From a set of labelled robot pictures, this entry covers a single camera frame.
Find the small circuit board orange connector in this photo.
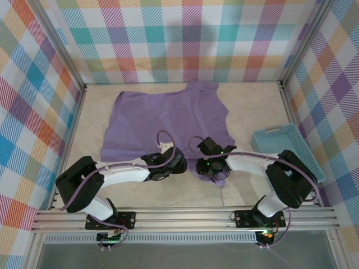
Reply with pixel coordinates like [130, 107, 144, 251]
[257, 228, 277, 242]

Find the right gripper thin black wire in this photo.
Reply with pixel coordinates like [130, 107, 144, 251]
[210, 170, 233, 182]

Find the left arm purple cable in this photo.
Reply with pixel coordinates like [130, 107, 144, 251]
[60, 129, 177, 252]

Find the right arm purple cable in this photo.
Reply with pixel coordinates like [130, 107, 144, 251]
[190, 135, 320, 249]

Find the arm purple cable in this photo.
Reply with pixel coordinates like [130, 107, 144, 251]
[60, 129, 177, 252]
[190, 135, 320, 249]

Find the green circuit board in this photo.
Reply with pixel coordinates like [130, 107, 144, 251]
[96, 231, 124, 244]

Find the aluminium frame leg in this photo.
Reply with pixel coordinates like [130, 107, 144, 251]
[325, 229, 348, 269]
[22, 232, 45, 269]

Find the light blue plastic basket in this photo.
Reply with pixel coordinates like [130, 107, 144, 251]
[251, 123, 326, 184]

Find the grey slotted cable duct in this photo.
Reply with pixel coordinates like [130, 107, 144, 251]
[44, 234, 259, 244]

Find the slanted aluminium frame post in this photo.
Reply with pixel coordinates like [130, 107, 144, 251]
[279, 0, 337, 87]
[26, 0, 88, 93]

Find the purple t-shirt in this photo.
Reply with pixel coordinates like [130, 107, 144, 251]
[100, 79, 229, 189]

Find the aluminium wall base strip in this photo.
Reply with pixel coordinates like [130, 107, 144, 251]
[84, 81, 283, 85]

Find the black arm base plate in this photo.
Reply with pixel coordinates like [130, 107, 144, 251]
[85, 210, 137, 230]
[234, 208, 287, 229]

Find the aluminium table side rail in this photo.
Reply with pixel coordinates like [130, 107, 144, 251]
[47, 84, 88, 211]
[279, 81, 323, 207]

